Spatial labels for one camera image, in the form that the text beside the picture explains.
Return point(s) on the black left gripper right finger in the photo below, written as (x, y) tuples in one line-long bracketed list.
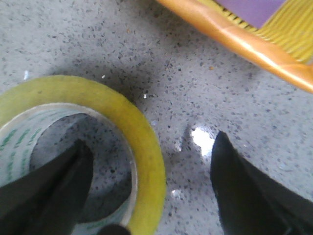
[(252, 203)]

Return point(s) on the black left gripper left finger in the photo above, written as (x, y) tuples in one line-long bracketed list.
[(50, 199)]

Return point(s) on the yellow tape roll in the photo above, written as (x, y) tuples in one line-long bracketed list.
[(29, 108)]

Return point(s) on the yellow wicker basket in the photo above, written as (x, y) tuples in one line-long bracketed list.
[(282, 46)]

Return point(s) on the purple sponge block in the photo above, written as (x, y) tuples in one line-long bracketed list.
[(254, 12)]

